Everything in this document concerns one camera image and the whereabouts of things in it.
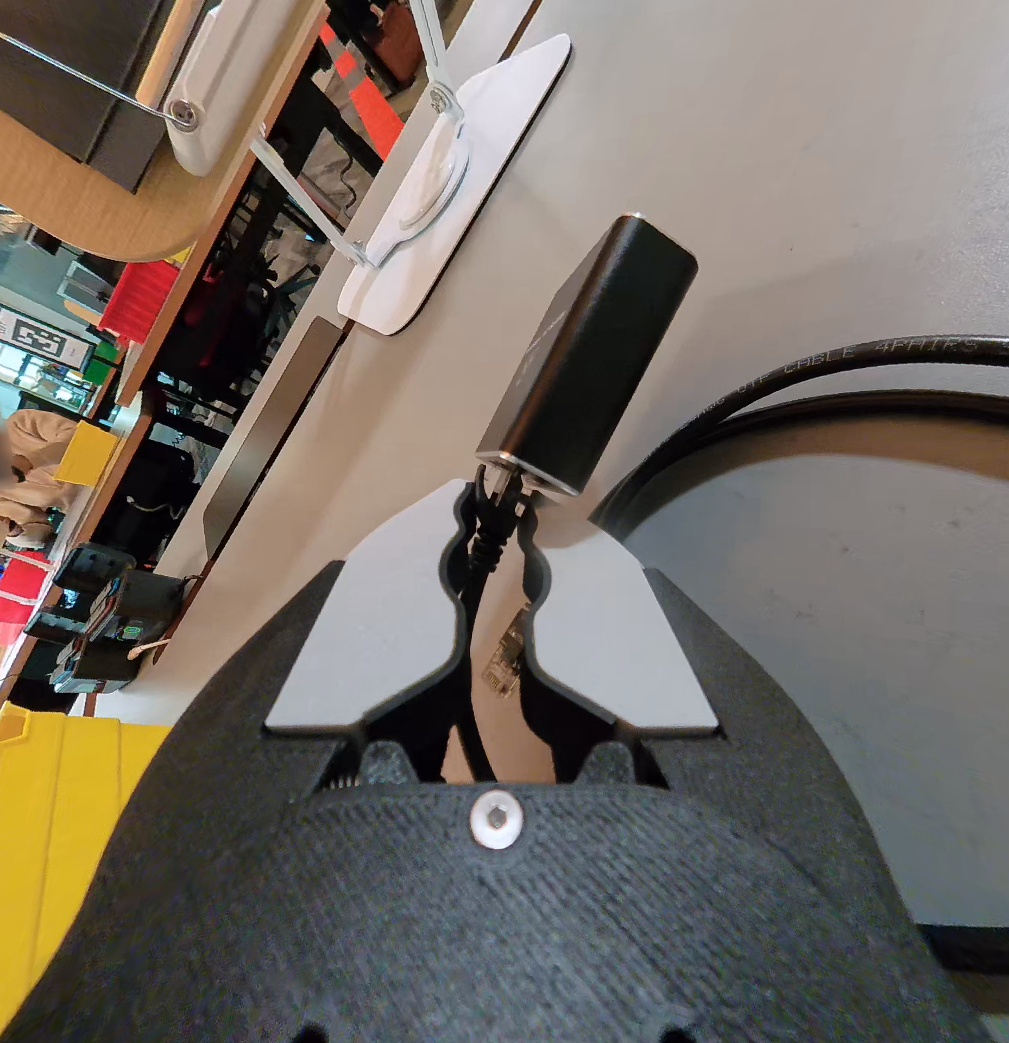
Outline black electronic device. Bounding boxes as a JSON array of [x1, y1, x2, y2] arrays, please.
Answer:
[[22, 542, 190, 695]]

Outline orange traffic cone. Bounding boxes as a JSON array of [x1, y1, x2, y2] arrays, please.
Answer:
[[319, 20, 409, 164]]

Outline printed marker tag sign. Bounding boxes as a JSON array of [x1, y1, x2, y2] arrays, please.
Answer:
[[0, 300, 96, 365]]

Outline black network splitter box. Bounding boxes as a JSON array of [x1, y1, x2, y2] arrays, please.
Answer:
[[474, 213, 699, 498]]

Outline wooden board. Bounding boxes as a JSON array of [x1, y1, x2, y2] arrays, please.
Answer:
[[0, 0, 326, 263]]

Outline black network cable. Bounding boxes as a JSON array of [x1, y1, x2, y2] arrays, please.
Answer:
[[458, 334, 1009, 1020]]

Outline white metal stand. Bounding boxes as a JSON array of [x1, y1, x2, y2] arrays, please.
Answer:
[[164, 0, 574, 337]]

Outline small yellow bin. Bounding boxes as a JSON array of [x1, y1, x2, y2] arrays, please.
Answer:
[[55, 419, 121, 487]]

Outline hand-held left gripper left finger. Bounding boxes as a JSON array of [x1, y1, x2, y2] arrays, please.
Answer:
[[262, 479, 477, 787]]

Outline dark desk cable flap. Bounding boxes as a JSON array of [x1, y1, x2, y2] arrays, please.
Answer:
[[201, 316, 348, 563]]

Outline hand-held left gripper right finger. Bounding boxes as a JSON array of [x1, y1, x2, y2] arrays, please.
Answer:
[[516, 489, 721, 783]]

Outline black panel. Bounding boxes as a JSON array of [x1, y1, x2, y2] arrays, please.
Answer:
[[0, 0, 180, 195]]

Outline yellow plastic bin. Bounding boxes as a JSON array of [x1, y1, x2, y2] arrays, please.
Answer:
[[0, 701, 173, 1043]]

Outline red plastic bin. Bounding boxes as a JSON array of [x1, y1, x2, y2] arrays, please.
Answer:
[[99, 261, 182, 343]]

